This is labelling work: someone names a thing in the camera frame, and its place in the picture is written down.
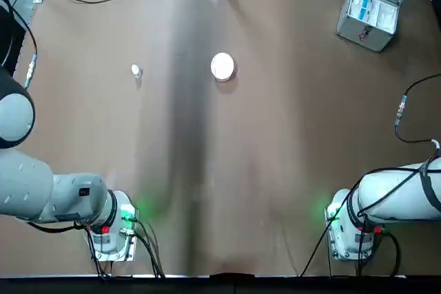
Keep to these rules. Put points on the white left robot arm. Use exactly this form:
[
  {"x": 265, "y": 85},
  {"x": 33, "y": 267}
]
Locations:
[{"x": 76, "y": 197}]

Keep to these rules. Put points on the blue white packet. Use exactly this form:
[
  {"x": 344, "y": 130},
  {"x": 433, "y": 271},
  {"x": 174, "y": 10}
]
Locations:
[
  {"x": 362, "y": 14},
  {"x": 367, "y": 1}
]

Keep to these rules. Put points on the silver aluminium case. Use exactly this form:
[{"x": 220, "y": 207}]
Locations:
[{"x": 375, "y": 37}]

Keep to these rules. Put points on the pink bowl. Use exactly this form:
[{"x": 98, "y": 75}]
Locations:
[{"x": 222, "y": 66}]

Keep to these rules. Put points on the clear plastic bag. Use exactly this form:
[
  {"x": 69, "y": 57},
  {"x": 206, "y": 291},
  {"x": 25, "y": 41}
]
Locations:
[{"x": 386, "y": 17}]

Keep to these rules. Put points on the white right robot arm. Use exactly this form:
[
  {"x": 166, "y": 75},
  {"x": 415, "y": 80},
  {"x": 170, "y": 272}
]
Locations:
[{"x": 389, "y": 190}]

